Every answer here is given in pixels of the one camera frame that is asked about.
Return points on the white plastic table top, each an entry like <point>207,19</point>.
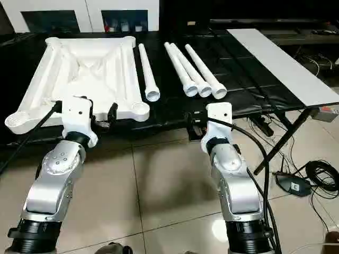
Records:
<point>79,68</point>

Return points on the white plastic table leg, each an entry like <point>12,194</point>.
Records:
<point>194,76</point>
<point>148,71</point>
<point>180,71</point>
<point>206,71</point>

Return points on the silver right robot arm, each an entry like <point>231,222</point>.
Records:
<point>238,190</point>

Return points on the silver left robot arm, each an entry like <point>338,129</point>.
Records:
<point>53,185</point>

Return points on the black power strip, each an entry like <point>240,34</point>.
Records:
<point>265,128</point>

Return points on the black mat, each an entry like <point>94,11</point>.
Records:
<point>238,66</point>

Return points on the small white bottle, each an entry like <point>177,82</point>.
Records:
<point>138,28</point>
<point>124,26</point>
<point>114,27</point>

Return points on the small red item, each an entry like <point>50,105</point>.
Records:
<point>106,26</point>

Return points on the white cabinet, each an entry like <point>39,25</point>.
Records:
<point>90,13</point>

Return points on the small yellow tag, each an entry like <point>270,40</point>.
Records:
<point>191,23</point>

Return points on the white flat board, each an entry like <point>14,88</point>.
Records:
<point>286,68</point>

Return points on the black foot pedal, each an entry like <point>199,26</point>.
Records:
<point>288,185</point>

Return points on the grey control box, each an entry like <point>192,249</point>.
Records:
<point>324,113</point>

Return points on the black side table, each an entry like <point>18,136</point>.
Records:
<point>291,37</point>

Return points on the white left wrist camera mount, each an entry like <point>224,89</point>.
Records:
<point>76,116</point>

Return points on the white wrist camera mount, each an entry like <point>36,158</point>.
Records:
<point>219,116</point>
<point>76,116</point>

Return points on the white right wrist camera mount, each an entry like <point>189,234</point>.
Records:
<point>219,116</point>

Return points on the black folding table frame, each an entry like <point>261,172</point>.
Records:
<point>280,143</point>

